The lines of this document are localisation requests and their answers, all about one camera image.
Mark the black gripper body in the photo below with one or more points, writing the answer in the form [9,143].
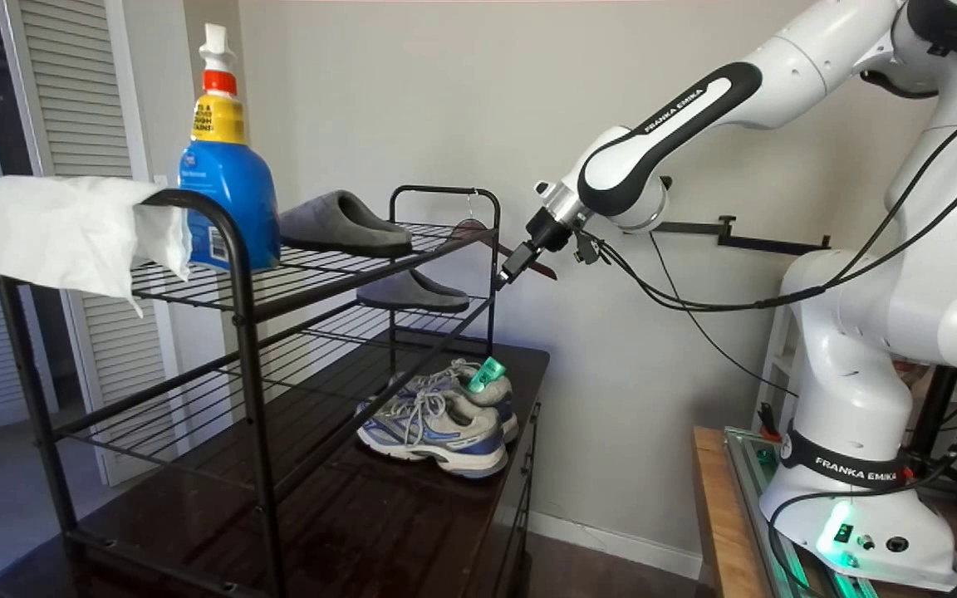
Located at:
[547,232]

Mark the grey bed slipper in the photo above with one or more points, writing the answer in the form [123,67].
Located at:
[414,294]
[341,227]

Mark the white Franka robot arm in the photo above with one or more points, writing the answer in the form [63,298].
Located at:
[866,368]

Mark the black metal shoe rack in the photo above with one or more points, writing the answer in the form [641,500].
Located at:
[240,333]

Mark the green clip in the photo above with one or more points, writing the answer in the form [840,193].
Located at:
[485,377]

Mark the grey blue sneaker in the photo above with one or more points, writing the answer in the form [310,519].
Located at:
[433,435]
[495,410]

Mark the blue spray bottle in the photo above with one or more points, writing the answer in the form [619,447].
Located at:
[231,188]

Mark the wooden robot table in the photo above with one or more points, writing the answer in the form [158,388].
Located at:
[721,519]

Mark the black vertical pole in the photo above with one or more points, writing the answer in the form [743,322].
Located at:
[930,410]

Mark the white folded cloth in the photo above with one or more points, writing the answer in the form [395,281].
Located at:
[66,227]

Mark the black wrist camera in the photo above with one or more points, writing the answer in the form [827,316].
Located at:
[587,247]

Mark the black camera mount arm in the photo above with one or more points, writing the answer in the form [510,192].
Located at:
[745,237]

